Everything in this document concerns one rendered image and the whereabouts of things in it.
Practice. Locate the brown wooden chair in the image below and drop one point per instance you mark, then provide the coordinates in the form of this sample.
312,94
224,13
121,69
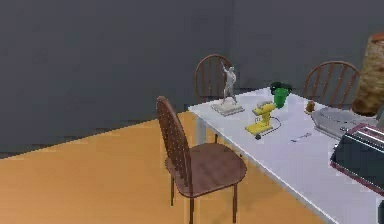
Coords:
206,166

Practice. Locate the grey laptop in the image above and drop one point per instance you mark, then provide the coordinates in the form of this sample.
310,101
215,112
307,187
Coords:
336,121

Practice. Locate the brown spindle-back chair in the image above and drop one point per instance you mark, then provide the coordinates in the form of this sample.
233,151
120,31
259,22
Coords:
210,78
330,83

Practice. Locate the yellow stand mixer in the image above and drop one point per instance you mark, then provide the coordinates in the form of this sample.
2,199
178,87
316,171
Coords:
261,120

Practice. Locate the small brown figurine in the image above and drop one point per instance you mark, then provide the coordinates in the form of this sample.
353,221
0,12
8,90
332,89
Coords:
310,106

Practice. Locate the dark toaster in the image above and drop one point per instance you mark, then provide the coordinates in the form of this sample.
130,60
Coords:
361,156

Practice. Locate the white table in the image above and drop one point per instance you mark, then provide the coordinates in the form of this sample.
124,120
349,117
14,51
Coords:
300,160

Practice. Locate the green cup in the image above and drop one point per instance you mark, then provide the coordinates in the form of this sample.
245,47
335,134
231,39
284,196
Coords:
280,96

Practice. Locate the grey human statue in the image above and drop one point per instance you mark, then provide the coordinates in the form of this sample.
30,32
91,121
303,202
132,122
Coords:
229,87

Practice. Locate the small grey utensil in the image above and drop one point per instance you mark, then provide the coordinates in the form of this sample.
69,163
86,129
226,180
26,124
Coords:
301,137

